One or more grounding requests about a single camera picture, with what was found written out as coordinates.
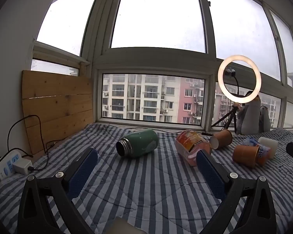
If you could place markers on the black tripod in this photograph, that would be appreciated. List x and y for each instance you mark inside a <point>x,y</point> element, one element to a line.
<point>230,118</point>

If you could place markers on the small grey penguin plush toy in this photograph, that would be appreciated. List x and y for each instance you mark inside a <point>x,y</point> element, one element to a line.
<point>265,119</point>

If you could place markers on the green thermos cup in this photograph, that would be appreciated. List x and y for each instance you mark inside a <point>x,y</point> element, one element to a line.
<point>142,142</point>

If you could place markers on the blue and orange plastic bottle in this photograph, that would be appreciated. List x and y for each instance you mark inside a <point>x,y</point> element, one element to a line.
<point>263,152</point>

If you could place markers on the pink plastic cup orange label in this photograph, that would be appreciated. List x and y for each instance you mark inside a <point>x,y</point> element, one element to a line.
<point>189,146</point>

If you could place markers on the brown paper cup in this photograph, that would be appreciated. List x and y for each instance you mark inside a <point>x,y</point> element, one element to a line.
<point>223,138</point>
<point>245,155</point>

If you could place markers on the white window frame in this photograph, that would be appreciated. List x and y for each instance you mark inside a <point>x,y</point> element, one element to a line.
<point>97,61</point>

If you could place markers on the large grey penguin plush toy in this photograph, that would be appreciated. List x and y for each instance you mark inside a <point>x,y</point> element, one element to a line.
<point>250,117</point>

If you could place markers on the blue striped blanket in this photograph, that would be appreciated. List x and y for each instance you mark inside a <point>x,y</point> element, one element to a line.
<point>141,182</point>

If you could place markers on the wooden board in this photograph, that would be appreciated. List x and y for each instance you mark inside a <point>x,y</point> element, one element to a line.
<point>58,102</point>

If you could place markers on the white cup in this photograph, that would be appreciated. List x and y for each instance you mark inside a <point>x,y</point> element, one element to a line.
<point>269,145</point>

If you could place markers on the white power strip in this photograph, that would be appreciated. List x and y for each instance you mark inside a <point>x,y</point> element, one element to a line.
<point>3,167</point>

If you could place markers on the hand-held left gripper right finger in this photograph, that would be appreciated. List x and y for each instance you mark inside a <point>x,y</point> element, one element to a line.
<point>211,173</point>

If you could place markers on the black phone holder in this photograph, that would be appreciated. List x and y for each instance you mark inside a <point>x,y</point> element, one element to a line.
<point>229,73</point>

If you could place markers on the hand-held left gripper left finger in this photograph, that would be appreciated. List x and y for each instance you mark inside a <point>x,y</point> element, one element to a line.
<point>83,170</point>

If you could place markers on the white charger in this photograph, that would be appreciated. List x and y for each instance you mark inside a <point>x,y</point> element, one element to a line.
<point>21,167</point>

